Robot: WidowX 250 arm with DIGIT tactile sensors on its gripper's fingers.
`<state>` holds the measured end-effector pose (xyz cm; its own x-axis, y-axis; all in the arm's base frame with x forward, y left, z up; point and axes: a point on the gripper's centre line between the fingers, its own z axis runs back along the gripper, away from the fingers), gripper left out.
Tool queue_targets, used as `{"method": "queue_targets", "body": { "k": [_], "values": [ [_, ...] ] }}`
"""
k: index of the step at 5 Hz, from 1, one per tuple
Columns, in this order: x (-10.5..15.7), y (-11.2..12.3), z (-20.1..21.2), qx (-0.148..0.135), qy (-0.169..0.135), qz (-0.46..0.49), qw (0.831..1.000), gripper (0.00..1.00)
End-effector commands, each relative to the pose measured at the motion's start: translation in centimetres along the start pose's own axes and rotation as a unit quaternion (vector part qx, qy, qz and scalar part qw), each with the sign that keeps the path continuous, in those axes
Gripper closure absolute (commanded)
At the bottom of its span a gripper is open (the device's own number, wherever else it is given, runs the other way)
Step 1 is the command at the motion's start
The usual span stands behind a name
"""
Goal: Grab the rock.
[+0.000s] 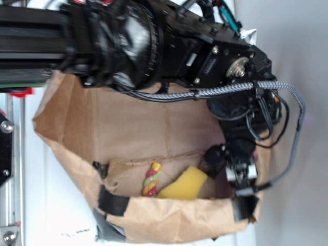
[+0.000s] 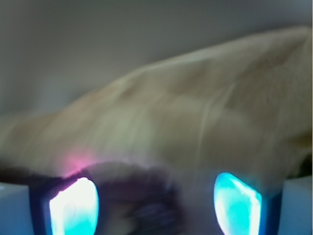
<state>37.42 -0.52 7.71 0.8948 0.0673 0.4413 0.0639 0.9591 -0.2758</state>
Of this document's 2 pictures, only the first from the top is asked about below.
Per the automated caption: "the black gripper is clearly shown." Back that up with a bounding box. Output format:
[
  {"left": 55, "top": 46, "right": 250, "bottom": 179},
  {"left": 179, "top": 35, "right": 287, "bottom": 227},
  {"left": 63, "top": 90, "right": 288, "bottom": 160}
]
[{"left": 220, "top": 120, "right": 257, "bottom": 187}]

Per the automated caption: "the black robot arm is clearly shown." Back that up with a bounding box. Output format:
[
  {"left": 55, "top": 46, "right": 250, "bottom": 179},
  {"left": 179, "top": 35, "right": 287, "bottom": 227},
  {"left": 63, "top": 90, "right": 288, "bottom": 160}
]
[{"left": 1, "top": 1, "right": 281, "bottom": 188}]

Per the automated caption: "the black microphone foam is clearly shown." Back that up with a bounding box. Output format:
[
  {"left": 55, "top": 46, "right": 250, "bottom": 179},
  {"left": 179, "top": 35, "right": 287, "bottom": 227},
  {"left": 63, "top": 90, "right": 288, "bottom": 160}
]
[{"left": 199, "top": 145, "right": 226, "bottom": 178}]

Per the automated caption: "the yellow sponge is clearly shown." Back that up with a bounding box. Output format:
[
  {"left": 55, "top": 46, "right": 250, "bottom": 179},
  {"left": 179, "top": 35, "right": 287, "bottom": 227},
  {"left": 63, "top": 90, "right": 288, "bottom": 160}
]
[{"left": 156, "top": 166, "right": 208, "bottom": 200}]

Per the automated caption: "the brown paper bag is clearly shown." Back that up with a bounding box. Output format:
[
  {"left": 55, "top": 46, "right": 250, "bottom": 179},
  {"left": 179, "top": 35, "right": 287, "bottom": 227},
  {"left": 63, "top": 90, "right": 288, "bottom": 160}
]
[{"left": 33, "top": 73, "right": 263, "bottom": 243}]

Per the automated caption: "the multicoloured rope toy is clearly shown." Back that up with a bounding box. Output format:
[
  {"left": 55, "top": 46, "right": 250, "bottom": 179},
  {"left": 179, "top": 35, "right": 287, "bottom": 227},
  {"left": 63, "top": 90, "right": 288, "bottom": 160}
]
[{"left": 142, "top": 162, "right": 162, "bottom": 197}]

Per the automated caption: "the grey braided cable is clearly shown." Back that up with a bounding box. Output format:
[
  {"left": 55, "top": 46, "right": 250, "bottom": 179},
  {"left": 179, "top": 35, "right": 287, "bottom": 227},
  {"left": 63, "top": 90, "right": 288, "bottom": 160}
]
[{"left": 125, "top": 79, "right": 307, "bottom": 198}]

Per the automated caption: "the aluminium frame rail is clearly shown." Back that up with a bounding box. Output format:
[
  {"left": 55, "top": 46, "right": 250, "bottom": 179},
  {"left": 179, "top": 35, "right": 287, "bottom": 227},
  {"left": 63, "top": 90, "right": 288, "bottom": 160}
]
[{"left": 1, "top": 93, "right": 25, "bottom": 245}]

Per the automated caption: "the silver corner bracket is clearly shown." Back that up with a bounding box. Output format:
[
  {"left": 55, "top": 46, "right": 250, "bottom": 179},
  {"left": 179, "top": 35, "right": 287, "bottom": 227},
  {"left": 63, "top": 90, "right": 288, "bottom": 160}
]
[{"left": 1, "top": 225, "right": 22, "bottom": 246}]

